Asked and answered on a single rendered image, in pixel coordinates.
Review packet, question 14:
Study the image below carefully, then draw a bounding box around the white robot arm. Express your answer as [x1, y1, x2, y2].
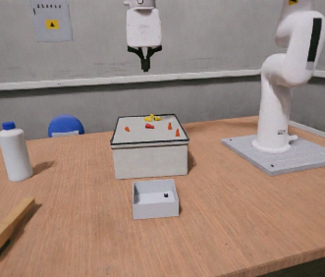
[251, 0, 325, 153]

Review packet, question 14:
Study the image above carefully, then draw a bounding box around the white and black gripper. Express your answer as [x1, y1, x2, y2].
[127, 7, 162, 73]

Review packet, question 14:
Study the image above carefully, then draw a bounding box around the white bottle with blue cap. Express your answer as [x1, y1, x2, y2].
[0, 122, 33, 182]

